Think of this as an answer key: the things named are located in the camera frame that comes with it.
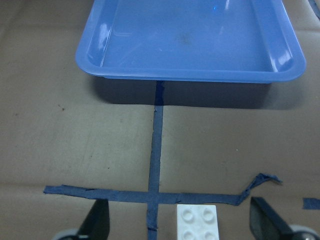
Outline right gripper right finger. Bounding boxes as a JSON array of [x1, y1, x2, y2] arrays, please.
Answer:
[[250, 197, 297, 240]]

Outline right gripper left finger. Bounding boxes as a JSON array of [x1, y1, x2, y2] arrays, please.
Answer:
[[76, 199, 110, 240]]

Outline white block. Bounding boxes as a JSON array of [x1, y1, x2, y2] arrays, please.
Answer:
[[176, 204, 220, 240]]

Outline blue plastic tray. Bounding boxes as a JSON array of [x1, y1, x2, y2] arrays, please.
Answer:
[[75, 0, 306, 84]]

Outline brown paper table cover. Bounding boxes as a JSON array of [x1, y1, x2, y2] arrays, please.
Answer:
[[0, 0, 320, 240]]

